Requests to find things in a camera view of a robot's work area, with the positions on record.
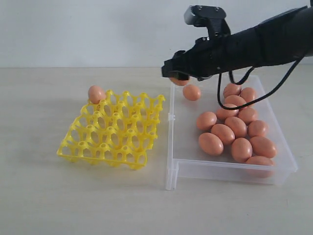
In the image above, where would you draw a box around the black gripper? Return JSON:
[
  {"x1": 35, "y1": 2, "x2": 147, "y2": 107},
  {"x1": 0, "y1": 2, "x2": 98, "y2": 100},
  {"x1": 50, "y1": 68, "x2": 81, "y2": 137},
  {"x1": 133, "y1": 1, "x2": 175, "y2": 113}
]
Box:
[{"x1": 161, "y1": 31, "x2": 259, "y2": 80}]

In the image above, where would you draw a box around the brown egg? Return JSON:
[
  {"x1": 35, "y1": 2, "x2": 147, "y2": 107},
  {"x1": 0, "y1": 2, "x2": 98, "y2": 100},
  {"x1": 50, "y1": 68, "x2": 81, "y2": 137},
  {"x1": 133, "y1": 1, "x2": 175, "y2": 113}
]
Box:
[
  {"x1": 224, "y1": 95, "x2": 246, "y2": 106},
  {"x1": 169, "y1": 77, "x2": 189, "y2": 86},
  {"x1": 231, "y1": 138, "x2": 252, "y2": 163},
  {"x1": 211, "y1": 124, "x2": 235, "y2": 145},
  {"x1": 198, "y1": 133, "x2": 224, "y2": 156},
  {"x1": 224, "y1": 117, "x2": 247, "y2": 139},
  {"x1": 238, "y1": 107, "x2": 258, "y2": 125},
  {"x1": 249, "y1": 136, "x2": 277, "y2": 159},
  {"x1": 247, "y1": 120, "x2": 268, "y2": 138},
  {"x1": 88, "y1": 85, "x2": 106, "y2": 104},
  {"x1": 245, "y1": 156, "x2": 276, "y2": 179},
  {"x1": 223, "y1": 83, "x2": 242, "y2": 98},
  {"x1": 182, "y1": 84, "x2": 201, "y2": 101},
  {"x1": 216, "y1": 107, "x2": 239, "y2": 121},
  {"x1": 196, "y1": 112, "x2": 217, "y2": 131},
  {"x1": 240, "y1": 87, "x2": 257, "y2": 103}
]

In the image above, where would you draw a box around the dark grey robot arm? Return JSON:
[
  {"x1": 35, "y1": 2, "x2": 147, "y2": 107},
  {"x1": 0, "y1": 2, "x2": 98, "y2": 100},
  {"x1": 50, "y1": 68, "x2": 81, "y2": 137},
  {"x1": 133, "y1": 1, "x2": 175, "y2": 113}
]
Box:
[{"x1": 161, "y1": 5, "x2": 313, "y2": 81}]

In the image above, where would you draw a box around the yellow plastic egg tray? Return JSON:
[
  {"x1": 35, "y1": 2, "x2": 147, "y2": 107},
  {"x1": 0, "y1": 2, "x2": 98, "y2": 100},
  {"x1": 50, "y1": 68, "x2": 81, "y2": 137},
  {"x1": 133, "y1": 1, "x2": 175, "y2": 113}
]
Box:
[{"x1": 57, "y1": 90, "x2": 165, "y2": 170}]

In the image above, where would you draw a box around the clear plastic bin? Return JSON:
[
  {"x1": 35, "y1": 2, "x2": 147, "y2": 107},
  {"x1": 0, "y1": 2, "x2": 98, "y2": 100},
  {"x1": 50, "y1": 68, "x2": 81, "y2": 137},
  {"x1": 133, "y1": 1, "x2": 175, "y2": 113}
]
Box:
[{"x1": 166, "y1": 81, "x2": 298, "y2": 190}]

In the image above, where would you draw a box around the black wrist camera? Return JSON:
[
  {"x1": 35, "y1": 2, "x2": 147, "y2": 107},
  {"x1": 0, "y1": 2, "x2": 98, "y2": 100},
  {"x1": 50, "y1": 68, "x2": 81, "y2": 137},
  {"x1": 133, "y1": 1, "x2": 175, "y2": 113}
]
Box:
[{"x1": 184, "y1": 5, "x2": 231, "y2": 40}]

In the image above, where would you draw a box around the black cable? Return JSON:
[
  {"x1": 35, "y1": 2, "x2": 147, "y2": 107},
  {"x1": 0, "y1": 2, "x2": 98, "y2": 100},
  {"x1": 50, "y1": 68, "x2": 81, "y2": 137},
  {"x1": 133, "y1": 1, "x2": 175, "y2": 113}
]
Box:
[{"x1": 216, "y1": 55, "x2": 305, "y2": 111}]

